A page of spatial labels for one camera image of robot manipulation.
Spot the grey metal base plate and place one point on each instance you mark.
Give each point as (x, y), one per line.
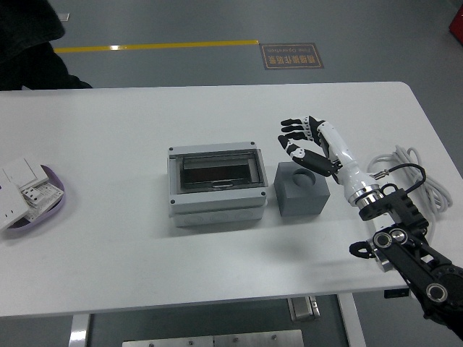
(213, 339)

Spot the person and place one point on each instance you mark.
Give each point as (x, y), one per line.
(21, 43)

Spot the purple tray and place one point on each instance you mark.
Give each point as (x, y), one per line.
(36, 226)

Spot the white socket modules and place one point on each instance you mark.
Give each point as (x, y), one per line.
(41, 197)

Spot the white table leg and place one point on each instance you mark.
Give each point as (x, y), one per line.
(351, 321)
(79, 330)

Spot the red object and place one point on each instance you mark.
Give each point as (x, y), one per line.
(457, 23)

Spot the small metal floor plate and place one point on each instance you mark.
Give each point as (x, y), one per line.
(65, 16)

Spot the yellow floor tape line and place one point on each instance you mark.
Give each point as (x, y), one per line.
(152, 46)

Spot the metal bracket under table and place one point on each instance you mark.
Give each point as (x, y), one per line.
(304, 308)

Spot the black table control panel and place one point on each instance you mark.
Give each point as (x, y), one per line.
(396, 293)

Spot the grey cube with round hole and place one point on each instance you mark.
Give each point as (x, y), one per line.
(300, 202)

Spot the white switch panel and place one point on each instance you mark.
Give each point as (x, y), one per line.
(23, 171)

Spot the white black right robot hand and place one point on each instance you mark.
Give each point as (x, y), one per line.
(340, 152)

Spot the grey box with clear lid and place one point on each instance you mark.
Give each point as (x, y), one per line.
(217, 206)

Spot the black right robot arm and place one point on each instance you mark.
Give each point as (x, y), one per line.
(405, 249)

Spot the large white cover plate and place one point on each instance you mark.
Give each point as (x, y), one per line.
(9, 206)

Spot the brown floor sign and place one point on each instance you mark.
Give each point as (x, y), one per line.
(291, 56)

